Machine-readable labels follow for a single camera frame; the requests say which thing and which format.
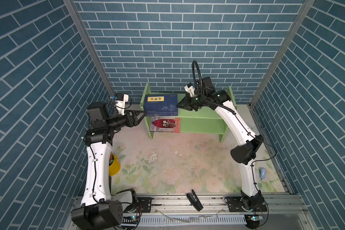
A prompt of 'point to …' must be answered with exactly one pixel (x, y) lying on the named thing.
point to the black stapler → (195, 200)
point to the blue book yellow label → (161, 114)
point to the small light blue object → (262, 172)
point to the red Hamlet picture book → (165, 124)
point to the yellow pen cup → (115, 168)
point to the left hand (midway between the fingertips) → (143, 112)
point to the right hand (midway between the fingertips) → (175, 104)
